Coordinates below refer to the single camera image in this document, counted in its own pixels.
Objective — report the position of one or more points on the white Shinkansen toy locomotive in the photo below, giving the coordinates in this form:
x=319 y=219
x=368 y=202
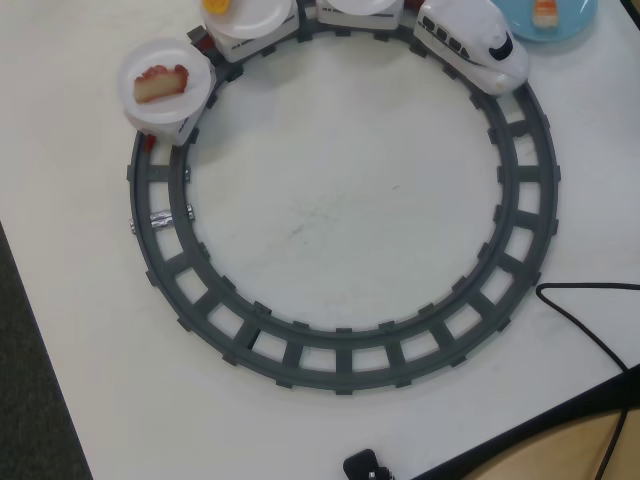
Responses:
x=465 y=30

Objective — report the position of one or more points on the red tuna toy sushi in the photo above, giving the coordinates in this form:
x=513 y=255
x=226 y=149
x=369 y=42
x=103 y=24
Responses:
x=160 y=85

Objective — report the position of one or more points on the light wooden desk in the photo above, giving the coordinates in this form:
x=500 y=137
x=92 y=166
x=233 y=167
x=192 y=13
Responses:
x=560 y=450

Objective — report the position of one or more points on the light blue round dish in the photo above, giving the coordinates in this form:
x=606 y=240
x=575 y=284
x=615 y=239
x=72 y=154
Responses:
x=575 y=15

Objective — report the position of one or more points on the yellow egg toy sushi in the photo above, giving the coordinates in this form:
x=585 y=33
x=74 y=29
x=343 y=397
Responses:
x=217 y=6

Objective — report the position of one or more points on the grey circular toy train track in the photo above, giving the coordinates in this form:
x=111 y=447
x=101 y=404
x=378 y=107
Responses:
x=345 y=362

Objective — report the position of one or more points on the black plug adapter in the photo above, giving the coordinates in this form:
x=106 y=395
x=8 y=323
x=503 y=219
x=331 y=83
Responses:
x=365 y=465

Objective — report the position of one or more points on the orange salmon toy sushi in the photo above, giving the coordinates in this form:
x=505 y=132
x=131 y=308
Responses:
x=545 y=12

